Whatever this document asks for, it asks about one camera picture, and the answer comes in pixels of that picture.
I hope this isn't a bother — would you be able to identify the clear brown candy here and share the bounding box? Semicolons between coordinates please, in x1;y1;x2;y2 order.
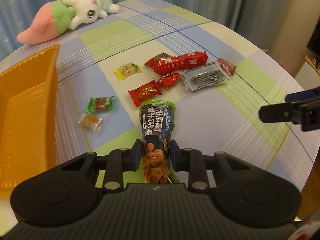
77;113;103;132

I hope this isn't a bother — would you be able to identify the dark green chips bag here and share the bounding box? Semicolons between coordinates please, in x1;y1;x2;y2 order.
139;100;179;184

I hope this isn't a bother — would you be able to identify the green brown candy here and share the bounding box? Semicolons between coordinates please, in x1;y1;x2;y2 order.
86;96;114;113

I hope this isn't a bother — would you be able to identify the red foil candy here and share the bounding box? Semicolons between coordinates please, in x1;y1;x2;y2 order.
128;79;162;107

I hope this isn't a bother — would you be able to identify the round red candy packet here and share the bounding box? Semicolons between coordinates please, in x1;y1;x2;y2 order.
157;73;180;89

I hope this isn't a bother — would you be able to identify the clear black seaweed packet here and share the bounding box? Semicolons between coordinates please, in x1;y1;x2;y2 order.
178;61;229;92

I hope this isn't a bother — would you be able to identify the small dark red candy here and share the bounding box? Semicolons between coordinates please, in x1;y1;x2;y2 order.
217;58;237;76

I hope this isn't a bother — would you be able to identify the yellow green candy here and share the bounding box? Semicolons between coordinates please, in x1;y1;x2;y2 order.
114;62;142;81

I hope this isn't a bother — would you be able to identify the long red snack packet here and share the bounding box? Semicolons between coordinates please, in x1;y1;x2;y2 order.
145;51;208;76

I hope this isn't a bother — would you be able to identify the red silver snack packet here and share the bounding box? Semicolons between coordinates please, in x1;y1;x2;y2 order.
153;52;172;61

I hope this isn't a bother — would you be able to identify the checkered bed cover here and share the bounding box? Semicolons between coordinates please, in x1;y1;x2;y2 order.
0;0;315;221

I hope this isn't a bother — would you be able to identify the orange plastic tray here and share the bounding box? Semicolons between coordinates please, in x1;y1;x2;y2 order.
1;44;60;199

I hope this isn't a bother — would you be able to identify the white bunny carrot plush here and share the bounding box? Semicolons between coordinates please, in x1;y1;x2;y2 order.
17;0;120;45

